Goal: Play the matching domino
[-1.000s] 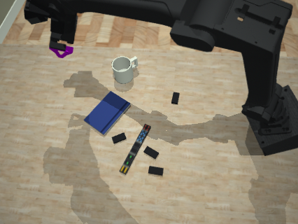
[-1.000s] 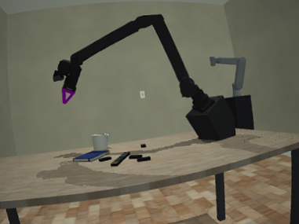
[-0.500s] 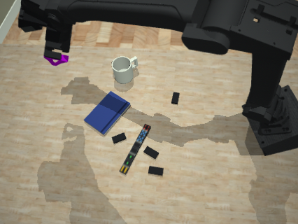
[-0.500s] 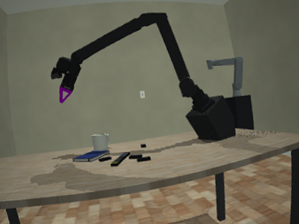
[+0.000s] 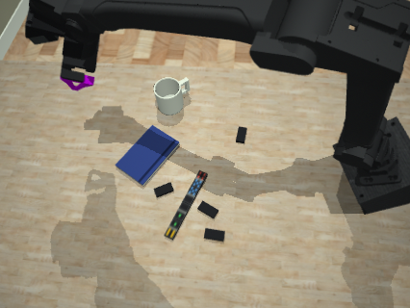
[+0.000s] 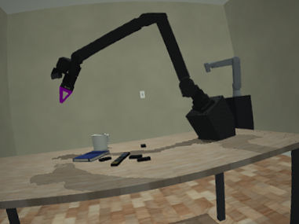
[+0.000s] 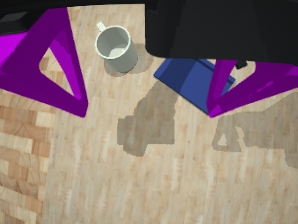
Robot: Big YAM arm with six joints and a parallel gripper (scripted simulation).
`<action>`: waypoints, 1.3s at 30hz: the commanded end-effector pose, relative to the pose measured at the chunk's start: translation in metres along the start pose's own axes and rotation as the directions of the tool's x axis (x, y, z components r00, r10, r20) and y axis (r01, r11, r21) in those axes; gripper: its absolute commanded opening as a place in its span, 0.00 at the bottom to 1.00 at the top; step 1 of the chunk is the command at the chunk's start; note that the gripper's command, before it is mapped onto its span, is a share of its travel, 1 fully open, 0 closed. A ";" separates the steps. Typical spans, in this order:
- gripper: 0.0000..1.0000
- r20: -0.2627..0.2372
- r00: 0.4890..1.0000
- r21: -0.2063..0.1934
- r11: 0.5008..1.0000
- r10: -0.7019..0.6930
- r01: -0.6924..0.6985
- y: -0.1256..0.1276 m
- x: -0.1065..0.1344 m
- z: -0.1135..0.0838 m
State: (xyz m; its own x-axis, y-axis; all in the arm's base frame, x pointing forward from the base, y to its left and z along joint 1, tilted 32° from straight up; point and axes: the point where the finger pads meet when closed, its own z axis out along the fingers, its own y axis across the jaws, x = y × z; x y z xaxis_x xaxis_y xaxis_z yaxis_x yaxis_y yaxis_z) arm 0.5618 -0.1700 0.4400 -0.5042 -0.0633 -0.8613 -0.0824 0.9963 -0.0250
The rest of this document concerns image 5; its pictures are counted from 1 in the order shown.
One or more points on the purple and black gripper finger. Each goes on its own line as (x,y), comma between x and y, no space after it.
(88,81)

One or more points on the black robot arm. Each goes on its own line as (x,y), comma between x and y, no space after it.
(294,39)

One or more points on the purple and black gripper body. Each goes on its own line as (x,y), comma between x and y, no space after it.
(88,62)

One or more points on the pale grey mug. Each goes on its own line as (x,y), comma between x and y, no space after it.
(168,87)

